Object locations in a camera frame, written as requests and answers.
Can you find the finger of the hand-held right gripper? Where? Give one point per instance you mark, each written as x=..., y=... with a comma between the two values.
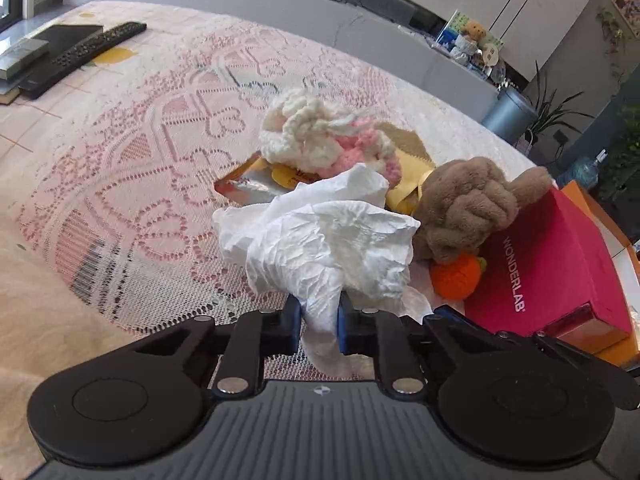
x=575, y=360

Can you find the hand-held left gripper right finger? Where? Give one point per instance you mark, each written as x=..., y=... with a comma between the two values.
x=343, y=330

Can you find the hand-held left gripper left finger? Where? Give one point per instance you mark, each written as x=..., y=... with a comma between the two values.
x=292, y=327

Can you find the white tissue paper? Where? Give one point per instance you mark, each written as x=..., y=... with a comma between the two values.
x=320, y=240

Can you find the orange crochet fruit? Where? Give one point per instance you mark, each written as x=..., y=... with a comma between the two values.
x=455, y=277

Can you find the silver snack packet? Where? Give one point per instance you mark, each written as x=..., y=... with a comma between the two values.
x=250, y=187

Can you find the orange cardboard box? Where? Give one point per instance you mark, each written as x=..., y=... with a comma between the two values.
x=600, y=210

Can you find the yellow cloth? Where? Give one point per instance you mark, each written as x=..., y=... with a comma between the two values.
x=410, y=180

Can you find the brown plush toy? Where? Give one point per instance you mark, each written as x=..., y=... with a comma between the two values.
x=465, y=205

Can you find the white and pink crochet toy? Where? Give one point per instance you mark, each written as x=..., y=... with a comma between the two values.
x=310, y=130

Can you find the red box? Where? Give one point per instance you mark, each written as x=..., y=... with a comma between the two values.
x=540, y=270

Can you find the blue water jug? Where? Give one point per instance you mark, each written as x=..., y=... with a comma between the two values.
x=582, y=170

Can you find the tan cloth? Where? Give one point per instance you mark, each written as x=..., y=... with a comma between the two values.
x=400, y=137

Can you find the pink lace tablecloth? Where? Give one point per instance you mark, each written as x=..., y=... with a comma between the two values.
x=150, y=185

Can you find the long-leaf potted plant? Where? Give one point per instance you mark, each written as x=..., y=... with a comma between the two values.
x=545, y=110

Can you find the blue-grey trash can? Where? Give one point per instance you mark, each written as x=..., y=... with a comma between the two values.
x=507, y=112

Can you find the beige cloth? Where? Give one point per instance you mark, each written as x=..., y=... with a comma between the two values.
x=30, y=320

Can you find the white round sign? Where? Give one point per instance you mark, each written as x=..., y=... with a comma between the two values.
x=492, y=55

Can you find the small teddy bear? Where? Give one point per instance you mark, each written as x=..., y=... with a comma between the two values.
x=474, y=32

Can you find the hanging vine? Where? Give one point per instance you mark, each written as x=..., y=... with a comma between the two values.
x=611, y=30

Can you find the black remote control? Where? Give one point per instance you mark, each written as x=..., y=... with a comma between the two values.
x=95, y=42

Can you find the black notebook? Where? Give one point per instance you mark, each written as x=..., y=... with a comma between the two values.
x=65, y=35

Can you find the silver flat device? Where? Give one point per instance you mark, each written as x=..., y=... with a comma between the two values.
x=22, y=55

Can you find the framed wall picture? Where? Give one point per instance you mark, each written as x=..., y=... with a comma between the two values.
x=629, y=7

